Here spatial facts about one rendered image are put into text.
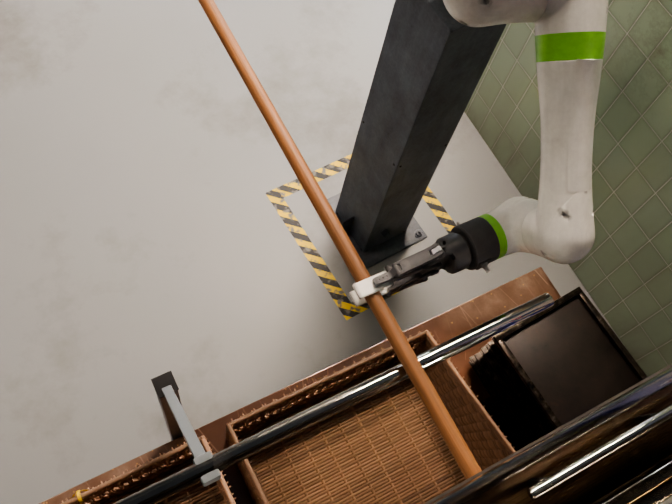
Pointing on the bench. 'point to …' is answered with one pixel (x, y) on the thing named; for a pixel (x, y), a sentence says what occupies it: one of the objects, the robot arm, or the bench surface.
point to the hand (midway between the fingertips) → (370, 288)
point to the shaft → (345, 247)
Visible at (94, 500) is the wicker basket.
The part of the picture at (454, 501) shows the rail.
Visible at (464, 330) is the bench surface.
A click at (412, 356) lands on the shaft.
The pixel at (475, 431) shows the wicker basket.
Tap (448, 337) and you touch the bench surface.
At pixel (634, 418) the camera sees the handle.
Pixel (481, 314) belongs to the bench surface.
